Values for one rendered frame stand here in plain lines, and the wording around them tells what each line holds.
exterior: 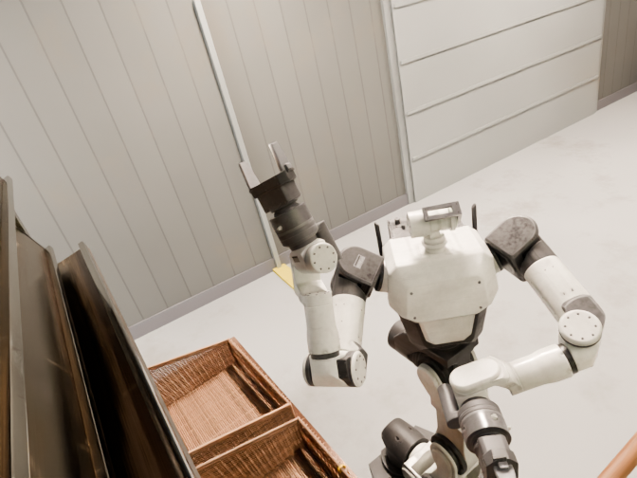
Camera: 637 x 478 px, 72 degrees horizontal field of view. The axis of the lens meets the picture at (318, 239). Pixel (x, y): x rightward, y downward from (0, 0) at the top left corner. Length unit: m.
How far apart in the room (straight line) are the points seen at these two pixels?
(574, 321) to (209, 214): 2.94
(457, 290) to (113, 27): 2.76
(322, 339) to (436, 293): 0.32
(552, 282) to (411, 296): 0.31
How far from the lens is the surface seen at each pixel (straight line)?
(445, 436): 1.62
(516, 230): 1.19
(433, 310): 1.15
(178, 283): 3.71
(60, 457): 0.78
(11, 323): 0.69
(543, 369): 1.05
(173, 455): 0.79
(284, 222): 0.92
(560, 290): 1.12
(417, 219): 1.07
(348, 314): 1.08
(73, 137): 3.31
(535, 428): 2.53
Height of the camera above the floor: 2.00
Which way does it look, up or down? 28 degrees down
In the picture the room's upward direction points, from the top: 14 degrees counter-clockwise
